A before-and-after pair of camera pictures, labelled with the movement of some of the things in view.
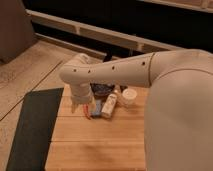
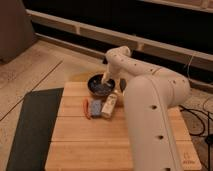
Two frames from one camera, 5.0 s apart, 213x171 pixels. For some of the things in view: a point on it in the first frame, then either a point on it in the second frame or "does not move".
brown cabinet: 16,31 does not move
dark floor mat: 39,109 does not move
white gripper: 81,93 to 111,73
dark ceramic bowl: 101,89 does not move
